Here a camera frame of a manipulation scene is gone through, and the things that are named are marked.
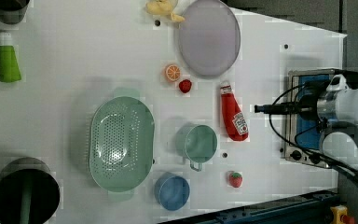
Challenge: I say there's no red strawberry toy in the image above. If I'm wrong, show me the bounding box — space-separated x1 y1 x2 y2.
179 79 192 93
228 172 242 188

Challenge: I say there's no green perforated strainer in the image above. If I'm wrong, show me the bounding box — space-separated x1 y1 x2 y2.
89 88 155 202

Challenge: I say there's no black pot with green utensil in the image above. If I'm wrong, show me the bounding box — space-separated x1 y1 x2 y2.
0 157 61 224

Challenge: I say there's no yellow red emergency button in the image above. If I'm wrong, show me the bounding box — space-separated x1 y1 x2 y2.
330 205 356 224

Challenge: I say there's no black silver toaster oven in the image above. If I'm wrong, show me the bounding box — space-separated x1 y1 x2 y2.
284 69 358 169

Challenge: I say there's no blue metal frame rail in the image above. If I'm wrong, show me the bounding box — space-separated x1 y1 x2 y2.
159 190 340 224

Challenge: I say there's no orange slice toy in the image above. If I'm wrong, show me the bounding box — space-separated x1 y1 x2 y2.
164 64 181 82

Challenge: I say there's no red strawberry toy upper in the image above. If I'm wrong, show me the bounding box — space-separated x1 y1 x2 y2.
179 79 192 93

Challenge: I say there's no lavender round plate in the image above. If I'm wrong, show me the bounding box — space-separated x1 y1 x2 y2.
178 0 241 77

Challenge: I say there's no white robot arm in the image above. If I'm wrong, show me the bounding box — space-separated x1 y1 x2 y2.
254 71 358 184

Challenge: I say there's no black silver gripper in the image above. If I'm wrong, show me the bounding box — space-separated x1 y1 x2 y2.
254 81 328 120

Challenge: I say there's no blue cup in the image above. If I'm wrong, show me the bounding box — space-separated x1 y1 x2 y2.
154 173 190 211

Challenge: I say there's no red ketchup bottle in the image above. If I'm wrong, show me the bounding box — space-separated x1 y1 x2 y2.
220 81 249 141

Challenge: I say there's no green mug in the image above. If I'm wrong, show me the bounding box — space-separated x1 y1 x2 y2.
175 123 217 172

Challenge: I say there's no dark grey pot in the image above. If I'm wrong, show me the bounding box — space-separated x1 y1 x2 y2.
0 0 31 24

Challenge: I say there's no red strawberry toy lower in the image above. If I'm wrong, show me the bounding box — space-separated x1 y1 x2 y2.
228 172 242 188

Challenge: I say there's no green squeeze tube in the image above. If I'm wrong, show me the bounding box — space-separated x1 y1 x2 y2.
0 32 21 83

